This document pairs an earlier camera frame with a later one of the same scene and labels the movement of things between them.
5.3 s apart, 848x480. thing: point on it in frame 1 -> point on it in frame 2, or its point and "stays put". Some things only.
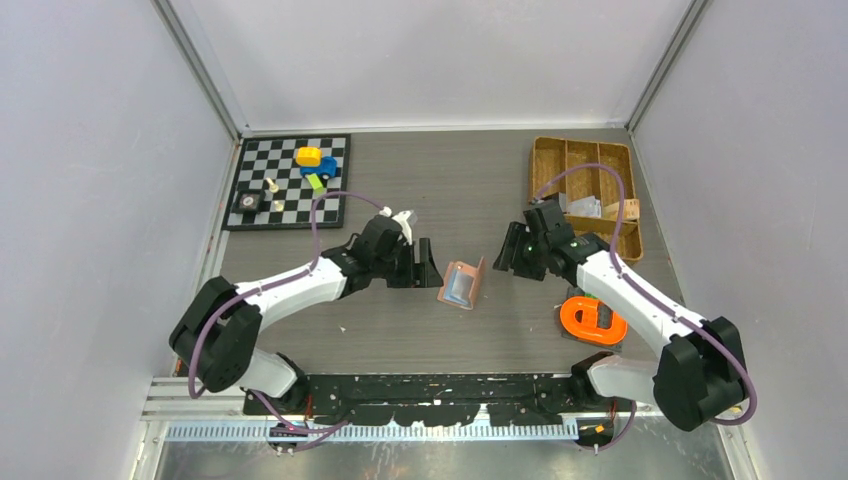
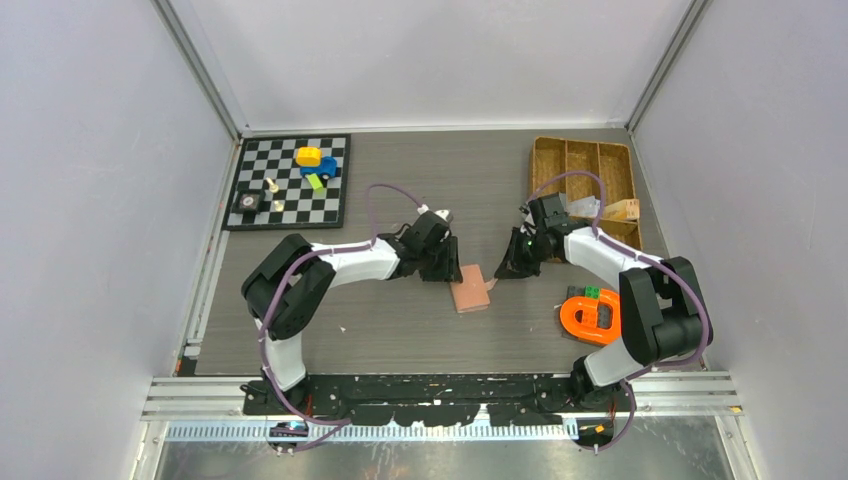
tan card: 631,209 stays put
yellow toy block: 309,156 stays put
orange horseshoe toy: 579,316 stays put
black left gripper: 428,275 -> 450,270
